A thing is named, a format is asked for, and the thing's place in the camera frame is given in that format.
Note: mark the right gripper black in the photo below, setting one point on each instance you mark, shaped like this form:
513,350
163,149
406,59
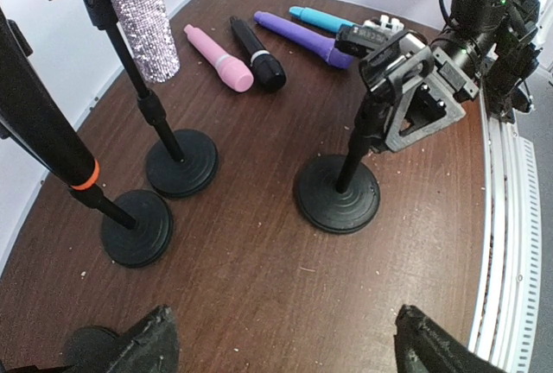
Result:
418,110

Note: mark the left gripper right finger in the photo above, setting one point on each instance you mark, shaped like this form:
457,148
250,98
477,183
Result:
421,345

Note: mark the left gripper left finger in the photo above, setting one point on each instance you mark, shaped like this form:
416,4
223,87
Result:
151,345

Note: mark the purple microphone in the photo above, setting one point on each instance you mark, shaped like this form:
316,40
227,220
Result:
316,43

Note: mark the light blue microphone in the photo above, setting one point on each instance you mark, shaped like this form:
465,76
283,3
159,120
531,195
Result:
319,19

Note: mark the black stand of blue mic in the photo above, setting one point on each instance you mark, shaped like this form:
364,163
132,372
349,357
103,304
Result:
337,193

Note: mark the pink microphone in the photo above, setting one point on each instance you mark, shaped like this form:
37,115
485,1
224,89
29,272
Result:
233,72

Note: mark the glitter mic silver head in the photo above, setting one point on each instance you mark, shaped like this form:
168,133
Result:
147,30

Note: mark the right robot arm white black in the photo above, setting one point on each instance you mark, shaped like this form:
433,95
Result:
492,42

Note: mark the black stand of glitter mic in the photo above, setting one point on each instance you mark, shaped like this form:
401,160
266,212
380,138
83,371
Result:
182,162

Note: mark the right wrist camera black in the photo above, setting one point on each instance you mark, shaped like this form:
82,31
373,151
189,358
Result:
360,40

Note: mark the front aluminium rail frame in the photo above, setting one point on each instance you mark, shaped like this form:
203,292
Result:
506,307

